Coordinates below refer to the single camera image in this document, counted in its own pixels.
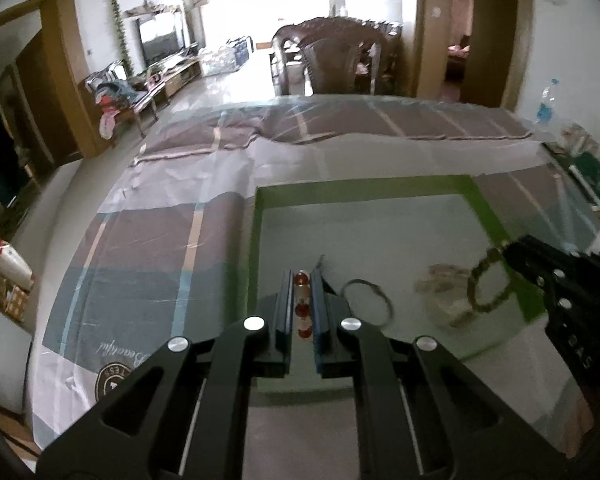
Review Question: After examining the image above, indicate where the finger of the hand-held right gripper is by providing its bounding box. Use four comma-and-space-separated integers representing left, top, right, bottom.
500, 235, 582, 322

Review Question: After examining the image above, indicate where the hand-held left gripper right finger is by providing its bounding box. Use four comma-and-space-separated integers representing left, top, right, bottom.
312, 255, 567, 480

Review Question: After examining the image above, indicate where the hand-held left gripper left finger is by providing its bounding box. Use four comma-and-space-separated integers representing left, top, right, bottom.
35, 269, 297, 480

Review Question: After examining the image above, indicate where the red and white beaded bracelet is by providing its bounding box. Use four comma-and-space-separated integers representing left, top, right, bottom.
294, 270, 314, 341

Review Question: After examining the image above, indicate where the thin metal bangle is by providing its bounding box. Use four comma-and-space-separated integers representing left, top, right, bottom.
341, 280, 395, 327

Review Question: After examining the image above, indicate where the dark brown beaded bracelet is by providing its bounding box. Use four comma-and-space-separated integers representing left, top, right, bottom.
466, 249, 514, 314

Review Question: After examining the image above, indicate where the beige bead bracelet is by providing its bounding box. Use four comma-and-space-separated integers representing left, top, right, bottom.
414, 262, 487, 329

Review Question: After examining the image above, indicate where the green bordered mat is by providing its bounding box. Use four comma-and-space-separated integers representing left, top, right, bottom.
247, 174, 546, 361

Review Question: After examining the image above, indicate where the green tissue box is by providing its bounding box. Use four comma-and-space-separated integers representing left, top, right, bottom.
566, 152, 600, 209

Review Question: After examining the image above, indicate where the clear water bottle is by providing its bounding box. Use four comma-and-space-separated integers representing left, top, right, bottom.
535, 79, 561, 129

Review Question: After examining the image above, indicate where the carved wooden dining chair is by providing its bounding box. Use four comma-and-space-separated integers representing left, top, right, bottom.
271, 16, 404, 97

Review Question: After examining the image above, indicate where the wooden television cabinet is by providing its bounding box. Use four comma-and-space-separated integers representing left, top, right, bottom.
130, 55, 203, 107

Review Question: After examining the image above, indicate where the white baby fence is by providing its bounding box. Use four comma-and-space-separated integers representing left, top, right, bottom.
200, 37, 254, 76

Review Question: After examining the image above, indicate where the wooden armchair with clothes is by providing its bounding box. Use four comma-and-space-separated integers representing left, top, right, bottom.
85, 60, 159, 137

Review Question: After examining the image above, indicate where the red and white bag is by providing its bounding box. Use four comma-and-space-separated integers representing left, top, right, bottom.
0, 235, 35, 292

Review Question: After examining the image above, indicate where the flat screen television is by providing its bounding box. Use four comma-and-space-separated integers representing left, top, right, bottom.
139, 12, 187, 67

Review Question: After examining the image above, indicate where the green ivy garland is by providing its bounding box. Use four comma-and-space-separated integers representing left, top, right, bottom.
109, 0, 134, 76

